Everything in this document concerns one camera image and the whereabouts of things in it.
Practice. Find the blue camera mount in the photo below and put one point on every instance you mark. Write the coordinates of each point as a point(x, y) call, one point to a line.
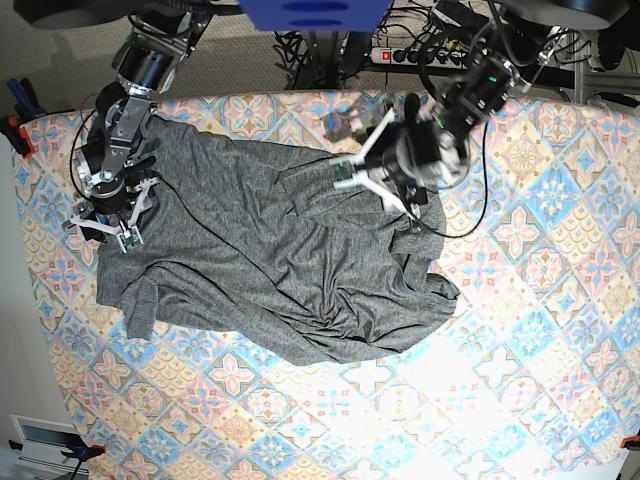
point(315, 15)

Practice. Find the patterned tablecloth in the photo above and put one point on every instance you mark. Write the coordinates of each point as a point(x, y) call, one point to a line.
point(537, 372)

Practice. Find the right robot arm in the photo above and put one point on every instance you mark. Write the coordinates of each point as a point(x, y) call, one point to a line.
point(163, 36)

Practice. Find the grey t-shirt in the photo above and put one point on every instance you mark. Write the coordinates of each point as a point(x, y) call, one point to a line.
point(252, 237)

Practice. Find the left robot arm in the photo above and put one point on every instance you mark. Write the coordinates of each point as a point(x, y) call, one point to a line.
point(493, 70)

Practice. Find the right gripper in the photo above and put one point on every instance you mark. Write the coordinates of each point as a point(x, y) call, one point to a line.
point(111, 205)

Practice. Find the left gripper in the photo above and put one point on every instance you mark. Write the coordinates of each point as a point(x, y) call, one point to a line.
point(406, 159)

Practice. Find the red black clamp left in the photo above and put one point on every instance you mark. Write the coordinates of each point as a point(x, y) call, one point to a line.
point(27, 108)

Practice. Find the red clamp bottom left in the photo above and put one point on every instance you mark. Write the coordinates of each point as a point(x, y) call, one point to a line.
point(83, 453)

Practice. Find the red clamp bottom right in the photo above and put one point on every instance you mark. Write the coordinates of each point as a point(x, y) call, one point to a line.
point(631, 444)

